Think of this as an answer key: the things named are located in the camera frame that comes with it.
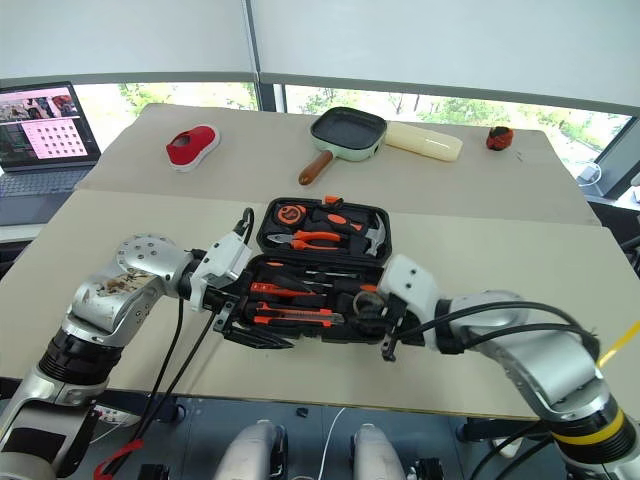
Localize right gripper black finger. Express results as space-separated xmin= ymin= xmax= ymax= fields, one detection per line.
xmin=359 ymin=307 xmax=389 ymax=333
xmin=381 ymin=328 xmax=402 ymax=362

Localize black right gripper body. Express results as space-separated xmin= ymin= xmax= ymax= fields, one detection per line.
xmin=384 ymin=294 xmax=436 ymax=347

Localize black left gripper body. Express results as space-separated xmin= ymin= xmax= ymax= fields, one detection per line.
xmin=202 ymin=284 xmax=249 ymax=335

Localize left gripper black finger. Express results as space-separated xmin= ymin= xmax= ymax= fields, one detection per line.
xmin=232 ymin=327 xmax=296 ymax=348
xmin=222 ymin=333 xmax=282 ymax=351

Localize black tape roll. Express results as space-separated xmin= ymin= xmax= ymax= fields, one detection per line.
xmin=353 ymin=293 xmax=385 ymax=322

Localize Phillips screwdriver black orange handle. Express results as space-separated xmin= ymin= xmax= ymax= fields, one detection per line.
xmin=303 ymin=278 xmax=380 ymax=294

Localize orange black utility knife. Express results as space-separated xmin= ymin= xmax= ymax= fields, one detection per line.
xmin=253 ymin=309 xmax=345 ymax=329

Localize orange tester screwdriver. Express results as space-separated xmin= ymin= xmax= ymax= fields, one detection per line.
xmin=249 ymin=281 xmax=322 ymax=299

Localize black plastic tool case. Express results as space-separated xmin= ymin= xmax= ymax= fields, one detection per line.
xmin=218 ymin=196 xmax=397 ymax=347

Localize grey rounded shape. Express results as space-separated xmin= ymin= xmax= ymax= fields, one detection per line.
xmin=218 ymin=420 xmax=289 ymax=480
xmin=349 ymin=423 xmax=407 ymax=480

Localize orange black tape measure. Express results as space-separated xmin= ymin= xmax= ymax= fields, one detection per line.
xmin=273 ymin=203 xmax=306 ymax=228

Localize white power strip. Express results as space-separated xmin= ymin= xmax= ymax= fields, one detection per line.
xmin=95 ymin=404 xmax=142 ymax=427

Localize red slip-on shoe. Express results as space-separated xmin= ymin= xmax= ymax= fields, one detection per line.
xmin=165 ymin=125 xmax=222 ymax=174

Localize cream plastic case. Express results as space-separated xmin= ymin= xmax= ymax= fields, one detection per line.
xmin=384 ymin=121 xmax=464 ymax=164

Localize red black round object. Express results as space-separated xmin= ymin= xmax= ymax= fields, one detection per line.
xmin=486 ymin=126 xmax=516 ymax=152

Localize black office chair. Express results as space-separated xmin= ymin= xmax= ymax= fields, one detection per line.
xmin=619 ymin=233 xmax=640 ymax=277

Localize white charger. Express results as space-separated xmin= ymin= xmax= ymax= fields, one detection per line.
xmin=578 ymin=161 xmax=605 ymax=185

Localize open laptop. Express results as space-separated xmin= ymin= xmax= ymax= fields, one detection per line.
xmin=0 ymin=81 xmax=103 ymax=227

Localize white roller blind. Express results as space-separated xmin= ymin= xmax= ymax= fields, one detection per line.
xmin=248 ymin=0 xmax=640 ymax=110
xmin=0 ymin=0 xmax=262 ymax=85

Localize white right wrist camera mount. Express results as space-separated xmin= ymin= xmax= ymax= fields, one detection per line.
xmin=376 ymin=253 xmax=442 ymax=327

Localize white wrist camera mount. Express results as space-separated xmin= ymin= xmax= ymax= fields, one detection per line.
xmin=376 ymin=253 xmax=442 ymax=327
xmin=188 ymin=232 xmax=254 ymax=314

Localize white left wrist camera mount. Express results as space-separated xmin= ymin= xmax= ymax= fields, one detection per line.
xmin=188 ymin=232 xmax=254 ymax=314

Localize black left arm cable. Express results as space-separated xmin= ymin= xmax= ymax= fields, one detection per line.
xmin=132 ymin=206 xmax=257 ymax=451

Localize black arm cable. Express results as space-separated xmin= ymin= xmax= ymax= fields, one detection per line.
xmin=132 ymin=206 xmax=257 ymax=451
xmin=398 ymin=297 xmax=602 ymax=352

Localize claw hammer orange black handle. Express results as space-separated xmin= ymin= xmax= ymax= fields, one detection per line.
xmin=312 ymin=209 xmax=391 ymax=258

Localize orange handled pliers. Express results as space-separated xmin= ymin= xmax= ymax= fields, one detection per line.
xmin=267 ymin=230 xmax=344 ymax=252

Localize white floor cable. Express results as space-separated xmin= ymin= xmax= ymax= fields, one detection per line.
xmin=321 ymin=407 xmax=348 ymax=480

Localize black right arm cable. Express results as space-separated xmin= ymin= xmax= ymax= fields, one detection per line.
xmin=398 ymin=297 xmax=602 ymax=352

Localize red strap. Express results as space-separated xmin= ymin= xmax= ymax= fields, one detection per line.
xmin=93 ymin=438 xmax=145 ymax=477

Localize green square pan wooden handle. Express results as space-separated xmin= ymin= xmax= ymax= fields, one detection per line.
xmin=298 ymin=106 xmax=389 ymax=188

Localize yellow strap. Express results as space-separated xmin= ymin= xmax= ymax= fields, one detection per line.
xmin=597 ymin=319 xmax=640 ymax=370

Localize dark window post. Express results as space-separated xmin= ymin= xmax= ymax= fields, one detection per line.
xmin=243 ymin=0 xmax=287 ymax=114

